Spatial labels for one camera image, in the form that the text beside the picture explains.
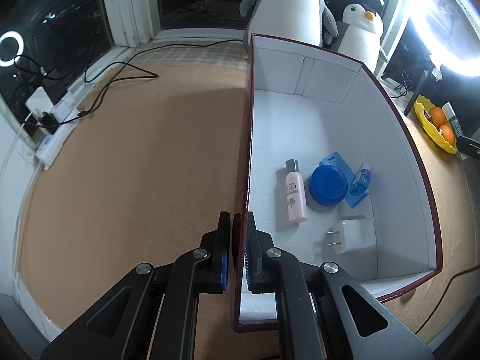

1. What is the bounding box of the pink lotion bottle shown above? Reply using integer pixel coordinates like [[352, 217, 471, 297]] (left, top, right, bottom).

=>
[[286, 158, 308, 224]]

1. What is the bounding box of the white power strip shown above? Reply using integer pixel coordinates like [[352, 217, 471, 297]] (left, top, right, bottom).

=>
[[36, 91, 80, 171]]

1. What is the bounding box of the blue round tin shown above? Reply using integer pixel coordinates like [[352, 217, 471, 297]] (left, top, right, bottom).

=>
[[308, 165, 348, 206]]

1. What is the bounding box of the white usb charger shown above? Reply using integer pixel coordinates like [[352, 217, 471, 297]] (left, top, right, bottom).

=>
[[325, 218, 376, 254]]

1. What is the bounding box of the white ring light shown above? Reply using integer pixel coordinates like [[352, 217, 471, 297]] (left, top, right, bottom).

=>
[[408, 0, 479, 77]]

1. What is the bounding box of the light blue phone stand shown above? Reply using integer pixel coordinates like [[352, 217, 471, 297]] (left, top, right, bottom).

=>
[[320, 152, 369, 209]]

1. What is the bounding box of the yellow fruit bowl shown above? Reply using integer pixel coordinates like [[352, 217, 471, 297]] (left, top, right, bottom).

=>
[[413, 95, 457, 155]]

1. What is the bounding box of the white wall charger block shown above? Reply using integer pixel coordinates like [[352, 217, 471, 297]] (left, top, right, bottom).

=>
[[25, 86, 54, 119]]

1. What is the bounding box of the large plush penguin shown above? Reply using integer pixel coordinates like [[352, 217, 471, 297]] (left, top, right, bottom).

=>
[[239, 0, 339, 49]]

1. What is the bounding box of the green white glue stick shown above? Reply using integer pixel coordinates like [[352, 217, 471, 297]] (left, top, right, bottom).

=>
[[442, 102, 464, 137]]

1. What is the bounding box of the clear blue sanitizer bottle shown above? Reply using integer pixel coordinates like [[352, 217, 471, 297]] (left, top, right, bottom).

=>
[[350, 163, 372, 197]]

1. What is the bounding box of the black power cable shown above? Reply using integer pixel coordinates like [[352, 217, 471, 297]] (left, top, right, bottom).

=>
[[10, 39, 251, 136]]

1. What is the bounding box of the small plush penguin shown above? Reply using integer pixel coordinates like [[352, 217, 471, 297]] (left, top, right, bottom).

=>
[[332, 3, 383, 72]]

